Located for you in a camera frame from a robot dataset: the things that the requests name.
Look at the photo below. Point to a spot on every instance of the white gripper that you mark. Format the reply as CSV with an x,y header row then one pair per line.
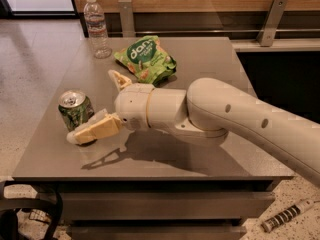
x,y
132,105

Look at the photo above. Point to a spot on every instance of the green snack chip bag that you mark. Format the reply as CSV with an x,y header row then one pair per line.
x,y
147,60

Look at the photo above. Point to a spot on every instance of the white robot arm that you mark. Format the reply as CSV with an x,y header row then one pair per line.
x,y
206,113

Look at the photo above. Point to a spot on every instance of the right metal bracket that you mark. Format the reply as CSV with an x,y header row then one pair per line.
x,y
267,33

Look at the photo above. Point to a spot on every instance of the horizontal metal rail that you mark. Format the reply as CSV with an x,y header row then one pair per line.
x,y
222,31

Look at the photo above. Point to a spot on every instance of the black office chair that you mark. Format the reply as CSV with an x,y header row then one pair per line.
x,y
29,211

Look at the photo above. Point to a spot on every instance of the clear plastic water bottle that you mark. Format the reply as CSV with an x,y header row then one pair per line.
x,y
97,29

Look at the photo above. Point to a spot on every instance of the left metal bracket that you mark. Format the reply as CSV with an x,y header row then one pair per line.
x,y
127,18

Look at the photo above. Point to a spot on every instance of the green soda can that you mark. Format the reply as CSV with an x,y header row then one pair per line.
x,y
75,108

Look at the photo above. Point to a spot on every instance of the white power strip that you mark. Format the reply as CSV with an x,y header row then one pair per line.
x,y
287,215

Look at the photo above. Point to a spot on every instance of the metal bracket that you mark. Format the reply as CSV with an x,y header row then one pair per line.
x,y
267,33
127,18

